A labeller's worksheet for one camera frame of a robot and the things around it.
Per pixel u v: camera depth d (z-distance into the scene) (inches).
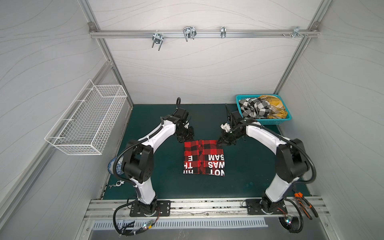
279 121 39.9
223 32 30.8
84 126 27.0
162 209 29.0
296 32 30.1
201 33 31.4
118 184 31.5
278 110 40.6
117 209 25.3
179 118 28.0
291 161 18.6
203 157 34.2
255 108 42.4
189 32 30.1
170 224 27.6
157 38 31.7
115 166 17.2
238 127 26.0
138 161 18.8
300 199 30.0
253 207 29.0
